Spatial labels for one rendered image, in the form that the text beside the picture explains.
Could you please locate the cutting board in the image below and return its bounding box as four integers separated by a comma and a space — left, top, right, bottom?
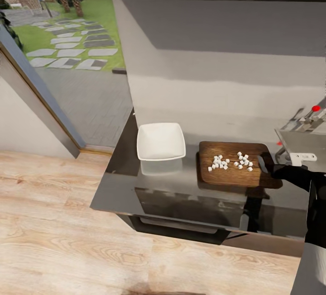
199, 141, 283, 189

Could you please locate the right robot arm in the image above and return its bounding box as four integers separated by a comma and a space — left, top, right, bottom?
265, 152, 326, 295

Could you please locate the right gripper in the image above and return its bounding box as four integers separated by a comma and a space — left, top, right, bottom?
265, 164, 308, 186

